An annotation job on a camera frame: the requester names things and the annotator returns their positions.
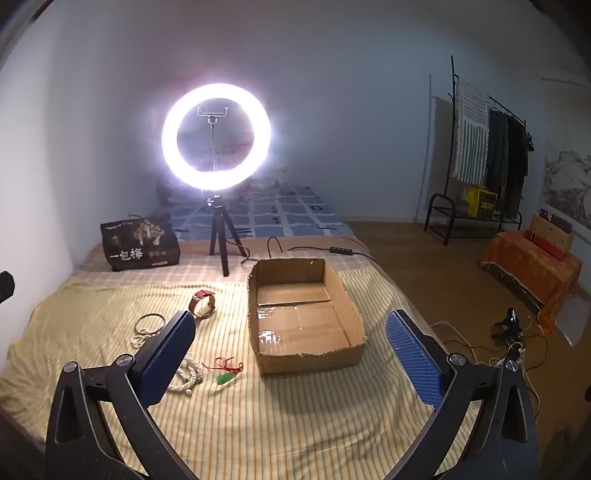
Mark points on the black clothes rack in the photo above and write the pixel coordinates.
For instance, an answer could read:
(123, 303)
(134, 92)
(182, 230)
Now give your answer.
(446, 215)

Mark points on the blue patterned bed sheet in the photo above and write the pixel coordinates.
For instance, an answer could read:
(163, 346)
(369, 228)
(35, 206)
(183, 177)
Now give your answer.
(286, 211)

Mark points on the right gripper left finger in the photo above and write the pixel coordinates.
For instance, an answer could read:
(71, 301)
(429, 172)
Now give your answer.
(79, 443)

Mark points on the wall landscape painting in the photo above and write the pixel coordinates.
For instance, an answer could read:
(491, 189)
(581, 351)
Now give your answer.
(566, 180)

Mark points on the yellow striped blanket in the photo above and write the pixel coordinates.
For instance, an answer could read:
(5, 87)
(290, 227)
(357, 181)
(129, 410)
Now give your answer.
(353, 423)

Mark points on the white ring light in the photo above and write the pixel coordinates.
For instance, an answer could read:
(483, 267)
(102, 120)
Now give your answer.
(210, 103)

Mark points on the open cardboard box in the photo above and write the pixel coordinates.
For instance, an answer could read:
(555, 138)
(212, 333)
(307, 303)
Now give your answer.
(301, 319)

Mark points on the thin dark bangle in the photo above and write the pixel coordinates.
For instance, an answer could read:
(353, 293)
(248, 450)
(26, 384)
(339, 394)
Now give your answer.
(149, 324)

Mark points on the black clamp on floor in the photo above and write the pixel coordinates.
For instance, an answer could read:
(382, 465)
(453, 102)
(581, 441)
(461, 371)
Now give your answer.
(507, 331)

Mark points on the dark hanging clothes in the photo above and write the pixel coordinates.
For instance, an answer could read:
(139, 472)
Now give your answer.
(507, 161)

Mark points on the white striped hanging towel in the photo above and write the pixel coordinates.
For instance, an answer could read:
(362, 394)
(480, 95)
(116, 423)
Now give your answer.
(472, 110)

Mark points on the black printed snack bag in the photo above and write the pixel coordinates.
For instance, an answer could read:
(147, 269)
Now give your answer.
(140, 243)

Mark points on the yellow black box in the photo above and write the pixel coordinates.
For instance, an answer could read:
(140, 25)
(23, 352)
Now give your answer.
(481, 203)

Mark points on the red strap wristwatch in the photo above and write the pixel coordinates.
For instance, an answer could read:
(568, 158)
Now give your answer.
(202, 304)

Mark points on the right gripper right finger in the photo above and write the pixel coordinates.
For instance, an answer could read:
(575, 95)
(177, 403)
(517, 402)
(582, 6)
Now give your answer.
(502, 443)

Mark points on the black tripod stand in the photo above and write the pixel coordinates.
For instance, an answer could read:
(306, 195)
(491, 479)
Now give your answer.
(223, 232)

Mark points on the red cord green pendant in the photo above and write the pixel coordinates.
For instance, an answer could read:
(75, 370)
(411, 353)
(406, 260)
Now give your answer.
(224, 368)

